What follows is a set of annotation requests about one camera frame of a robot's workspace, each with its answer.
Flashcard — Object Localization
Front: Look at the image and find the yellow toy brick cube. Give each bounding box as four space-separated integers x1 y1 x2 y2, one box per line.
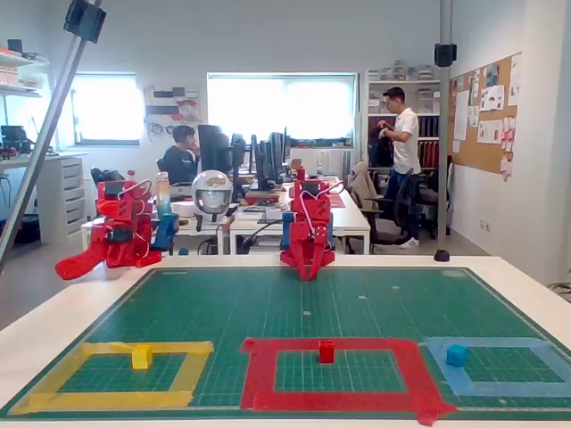
131 344 153 370

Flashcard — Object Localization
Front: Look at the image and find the black computer monitor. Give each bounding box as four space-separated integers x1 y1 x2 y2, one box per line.
269 131 288 183
229 133 248 201
255 140 277 191
197 124 233 177

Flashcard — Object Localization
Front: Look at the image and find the tall white pinned paper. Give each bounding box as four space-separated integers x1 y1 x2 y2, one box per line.
453 90 471 142

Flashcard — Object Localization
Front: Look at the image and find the white robot arm cable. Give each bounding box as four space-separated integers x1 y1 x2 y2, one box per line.
298 180 347 234

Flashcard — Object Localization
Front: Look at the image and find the standing person white shirt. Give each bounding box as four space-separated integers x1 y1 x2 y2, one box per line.
377 86 423 251

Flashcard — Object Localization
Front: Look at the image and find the green cutting mat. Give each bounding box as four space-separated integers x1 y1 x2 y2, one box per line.
0 266 571 423

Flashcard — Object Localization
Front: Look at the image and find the seated person dark shirt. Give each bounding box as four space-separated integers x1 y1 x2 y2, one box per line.
156 125 202 186

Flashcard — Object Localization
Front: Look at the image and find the white wall shelf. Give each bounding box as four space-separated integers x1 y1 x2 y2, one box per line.
0 38 51 99

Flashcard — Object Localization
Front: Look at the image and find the white motorcycle helmet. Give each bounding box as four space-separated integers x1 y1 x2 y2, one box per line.
191 170 234 224

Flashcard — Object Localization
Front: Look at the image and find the yellow tape square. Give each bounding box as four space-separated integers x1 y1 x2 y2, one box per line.
7 341 215 416

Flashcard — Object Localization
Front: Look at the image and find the red leader arm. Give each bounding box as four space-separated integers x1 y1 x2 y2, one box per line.
54 179 164 282

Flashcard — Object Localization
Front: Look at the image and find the clear drink bottle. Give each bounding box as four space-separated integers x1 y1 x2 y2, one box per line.
154 171 173 216

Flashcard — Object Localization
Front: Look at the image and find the black pole clamp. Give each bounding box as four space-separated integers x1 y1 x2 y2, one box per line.
434 43 458 69
62 0 108 45

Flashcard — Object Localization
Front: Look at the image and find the white leader arm cable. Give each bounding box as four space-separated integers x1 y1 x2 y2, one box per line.
116 179 153 259

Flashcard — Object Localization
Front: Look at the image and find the blue toy brick cube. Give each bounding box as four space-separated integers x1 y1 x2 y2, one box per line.
446 343 468 368

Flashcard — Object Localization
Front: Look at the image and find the white shelving unit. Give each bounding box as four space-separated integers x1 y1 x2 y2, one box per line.
364 67 443 173

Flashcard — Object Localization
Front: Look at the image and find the wide bright window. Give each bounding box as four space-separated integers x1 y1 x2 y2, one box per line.
206 71 359 146

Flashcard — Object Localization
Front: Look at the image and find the blue tape square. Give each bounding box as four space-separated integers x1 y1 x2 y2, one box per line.
418 337 571 398

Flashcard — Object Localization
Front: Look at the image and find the white pinned drawing sheet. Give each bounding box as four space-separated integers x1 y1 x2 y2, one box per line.
479 84 506 112

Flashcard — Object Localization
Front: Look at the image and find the blue table clamp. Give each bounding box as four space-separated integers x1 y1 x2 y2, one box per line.
280 212 295 251
151 212 180 256

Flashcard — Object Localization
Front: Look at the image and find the black office chair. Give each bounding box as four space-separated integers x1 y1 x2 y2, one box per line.
418 155 454 240
369 169 423 248

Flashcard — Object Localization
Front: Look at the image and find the beige jacket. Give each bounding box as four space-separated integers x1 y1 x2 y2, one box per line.
347 161 381 219

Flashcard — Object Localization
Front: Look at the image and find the vertical metal pole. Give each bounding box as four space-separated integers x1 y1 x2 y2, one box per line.
437 0 452 238

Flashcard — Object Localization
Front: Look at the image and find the black backpack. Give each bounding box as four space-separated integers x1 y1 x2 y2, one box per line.
367 126 396 169

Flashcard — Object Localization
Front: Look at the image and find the small bright window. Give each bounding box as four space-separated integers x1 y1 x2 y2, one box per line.
70 72 146 147

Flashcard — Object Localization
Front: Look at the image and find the cork pin board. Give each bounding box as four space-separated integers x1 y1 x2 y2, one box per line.
448 52 525 176

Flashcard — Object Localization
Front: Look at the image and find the red tape square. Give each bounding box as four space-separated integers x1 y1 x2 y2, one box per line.
239 337 459 428

